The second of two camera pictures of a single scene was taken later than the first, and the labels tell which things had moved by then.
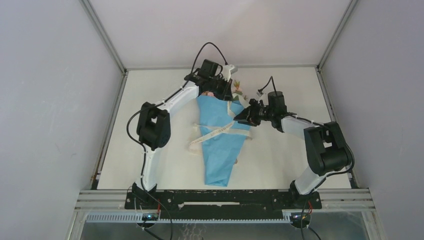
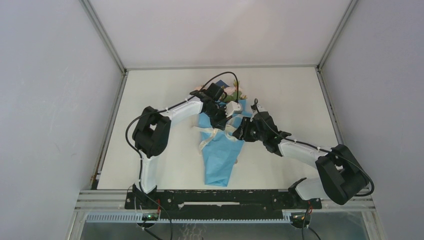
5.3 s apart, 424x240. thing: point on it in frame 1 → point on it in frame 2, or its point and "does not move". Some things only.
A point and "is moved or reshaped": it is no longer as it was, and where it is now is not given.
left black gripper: [225, 95] → [221, 123]
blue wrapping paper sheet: [222, 150] does not move
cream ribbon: [216, 130] is moved or reshaped
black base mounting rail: [222, 204] does not move
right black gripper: [245, 116] → [242, 131]
